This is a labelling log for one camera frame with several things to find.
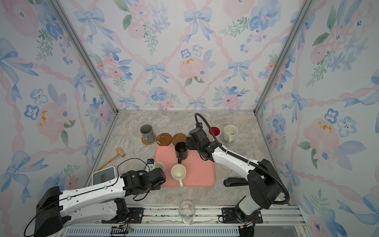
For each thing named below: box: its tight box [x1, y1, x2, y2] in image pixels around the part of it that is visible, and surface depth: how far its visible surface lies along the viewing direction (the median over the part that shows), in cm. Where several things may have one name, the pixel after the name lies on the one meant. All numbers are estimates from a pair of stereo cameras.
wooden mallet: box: [96, 147, 126, 172], surface depth 96 cm
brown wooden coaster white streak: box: [156, 132, 173, 146], surface depth 105 cm
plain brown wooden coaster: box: [171, 132, 188, 146], surface depth 106 cm
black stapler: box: [223, 177, 249, 187], surface depth 84 cm
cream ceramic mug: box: [170, 163, 187, 188], surface depth 81 cm
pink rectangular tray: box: [153, 146, 216, 188], surface depth 90 cm
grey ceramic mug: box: [140, 123, 156, 145], surface depth 97 cm
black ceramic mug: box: [174, 141, 189, 165], surface depth 93 cm
